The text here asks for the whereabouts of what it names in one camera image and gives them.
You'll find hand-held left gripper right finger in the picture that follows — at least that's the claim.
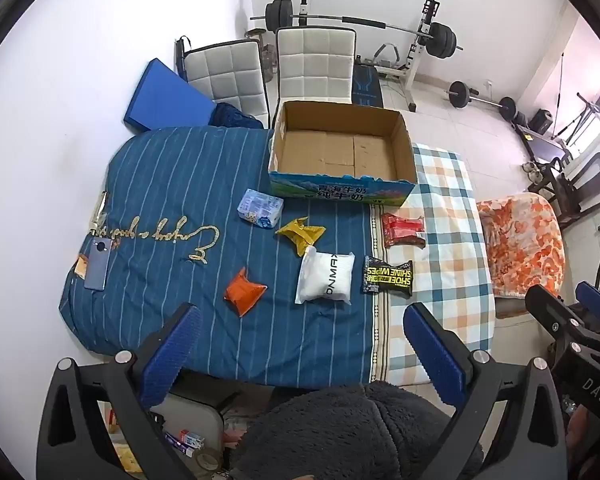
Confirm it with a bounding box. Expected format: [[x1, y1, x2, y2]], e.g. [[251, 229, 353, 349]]
[[402, 302, 569, 480]]

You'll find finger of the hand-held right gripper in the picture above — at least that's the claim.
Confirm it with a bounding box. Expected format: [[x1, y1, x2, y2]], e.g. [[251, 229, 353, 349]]
[[575, 280, 600, 317], [524, 284, 589, 347]]

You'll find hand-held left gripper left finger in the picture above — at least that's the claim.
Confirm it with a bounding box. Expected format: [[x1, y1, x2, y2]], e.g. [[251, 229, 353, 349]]
[[36, 302, 203, 480]]

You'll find black wipes packet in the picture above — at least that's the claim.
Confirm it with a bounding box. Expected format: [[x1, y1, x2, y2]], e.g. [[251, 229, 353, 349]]
[[362, 256, 414, 295]]

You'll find orange packet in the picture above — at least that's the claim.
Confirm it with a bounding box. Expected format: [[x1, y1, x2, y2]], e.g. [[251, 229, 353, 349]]
[[223, 267, 267, 317]]

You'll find red snack packet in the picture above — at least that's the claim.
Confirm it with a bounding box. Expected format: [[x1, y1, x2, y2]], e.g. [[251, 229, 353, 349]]
[[381, 212, 426, 248]]

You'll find white soft packet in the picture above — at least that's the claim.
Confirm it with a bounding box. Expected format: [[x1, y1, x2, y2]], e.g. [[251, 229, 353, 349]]
[[295, 246, 356, 306]]

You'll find light blue tissue packet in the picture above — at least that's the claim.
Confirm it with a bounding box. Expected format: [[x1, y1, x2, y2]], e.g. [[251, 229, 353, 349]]
[[237, 188, 284, 229]]

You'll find yellow packet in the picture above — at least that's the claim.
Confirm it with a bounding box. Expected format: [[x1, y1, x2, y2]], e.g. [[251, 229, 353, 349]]
[[276, 216, 327, 258]]

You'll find cardboard box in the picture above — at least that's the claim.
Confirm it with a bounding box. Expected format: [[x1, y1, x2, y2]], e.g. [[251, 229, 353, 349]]
[[267, 100, 418, 207]]

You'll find orange floral blanket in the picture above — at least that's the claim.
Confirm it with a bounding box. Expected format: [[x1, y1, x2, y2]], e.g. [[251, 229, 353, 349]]
[[476, 192, 566, 307]]

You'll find plaid bed sheet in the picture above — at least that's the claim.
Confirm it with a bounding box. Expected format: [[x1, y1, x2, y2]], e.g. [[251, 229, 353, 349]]
[[370, 142, 496, 386]]

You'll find small printed box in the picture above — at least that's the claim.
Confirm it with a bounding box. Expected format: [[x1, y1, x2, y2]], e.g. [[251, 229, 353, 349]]
[[164, 429, 207, 459]]

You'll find dark wooden chair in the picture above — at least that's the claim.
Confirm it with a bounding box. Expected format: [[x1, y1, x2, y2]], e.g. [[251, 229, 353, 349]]
[[534, 152, 600, 232]]

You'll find dark fleece garment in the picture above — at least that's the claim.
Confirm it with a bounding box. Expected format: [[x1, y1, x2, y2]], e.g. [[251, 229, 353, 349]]
[[229, 380, 485, 480]]

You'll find clear tape roll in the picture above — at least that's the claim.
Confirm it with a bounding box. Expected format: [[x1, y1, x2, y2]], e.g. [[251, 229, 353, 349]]
[[195, 452, 226, 472]]

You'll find blue smartphone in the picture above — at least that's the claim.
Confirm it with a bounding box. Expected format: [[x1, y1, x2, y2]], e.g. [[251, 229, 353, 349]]
[[84, 237, 113, 291]]

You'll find black treadmill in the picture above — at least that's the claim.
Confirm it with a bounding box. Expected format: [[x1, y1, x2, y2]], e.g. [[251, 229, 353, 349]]
[[514, 124, 576, 162]]

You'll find blue striped quilt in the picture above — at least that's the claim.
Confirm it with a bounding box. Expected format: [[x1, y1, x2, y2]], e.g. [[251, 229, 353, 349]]
[[59, 126, 381, 390]]

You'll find black speaker box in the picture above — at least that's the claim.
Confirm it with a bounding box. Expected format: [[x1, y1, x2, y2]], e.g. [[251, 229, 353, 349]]
[[529, 109, 554, 136]]

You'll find short barbell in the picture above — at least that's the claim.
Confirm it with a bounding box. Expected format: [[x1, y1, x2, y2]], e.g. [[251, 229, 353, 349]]
[[445, 81, 519, 122]]

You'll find dark blue cloth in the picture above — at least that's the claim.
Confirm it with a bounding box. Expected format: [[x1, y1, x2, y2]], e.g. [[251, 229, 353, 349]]
[[209, 102, 264, 129]]

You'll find blue foam mat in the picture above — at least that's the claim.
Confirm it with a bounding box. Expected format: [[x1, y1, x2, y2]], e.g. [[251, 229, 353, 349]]
[[124, 57, 218, 136]]

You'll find black sit-up bench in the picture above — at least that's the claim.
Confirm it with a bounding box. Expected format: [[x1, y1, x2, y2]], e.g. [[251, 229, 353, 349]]
[[352, 57, 385, 109]]

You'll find white weight rack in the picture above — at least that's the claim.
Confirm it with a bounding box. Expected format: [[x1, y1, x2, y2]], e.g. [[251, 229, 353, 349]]
[[380, 0, 453, 113]]

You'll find white quilted chair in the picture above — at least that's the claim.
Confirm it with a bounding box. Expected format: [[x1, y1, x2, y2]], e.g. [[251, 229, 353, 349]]
[[184, 40, 272, 128], [274, 26, 357, 107]]

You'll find barbell with black plates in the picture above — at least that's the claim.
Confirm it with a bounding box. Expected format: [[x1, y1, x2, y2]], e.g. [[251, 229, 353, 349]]
[[250, 0, 464, 59]]

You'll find exercise machine frame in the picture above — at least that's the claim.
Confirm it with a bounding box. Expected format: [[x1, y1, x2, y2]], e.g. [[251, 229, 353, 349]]
[[554, 91, 600, 147]]

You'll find black strapped bag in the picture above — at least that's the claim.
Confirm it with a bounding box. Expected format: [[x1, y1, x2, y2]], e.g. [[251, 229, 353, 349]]
[[174, 36, 192, 82]]

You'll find grey curved handle bar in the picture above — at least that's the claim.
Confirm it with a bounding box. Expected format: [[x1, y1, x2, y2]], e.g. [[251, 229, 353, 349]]
[[372, 42, 404, 69]]

